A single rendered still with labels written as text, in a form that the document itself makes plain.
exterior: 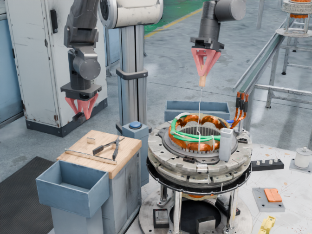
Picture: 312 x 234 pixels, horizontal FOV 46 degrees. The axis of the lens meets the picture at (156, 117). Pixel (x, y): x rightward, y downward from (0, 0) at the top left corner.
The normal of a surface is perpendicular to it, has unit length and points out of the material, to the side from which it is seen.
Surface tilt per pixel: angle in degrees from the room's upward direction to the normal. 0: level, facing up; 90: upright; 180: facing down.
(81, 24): 116
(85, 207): 90
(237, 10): 77
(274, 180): 0
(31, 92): 90
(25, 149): 0
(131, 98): 90
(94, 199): 90
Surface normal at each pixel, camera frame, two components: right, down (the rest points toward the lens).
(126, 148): 0.00, -0.90
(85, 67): 0.47, 0.40
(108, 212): -0.39, 0.40
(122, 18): 0.43, 0.69
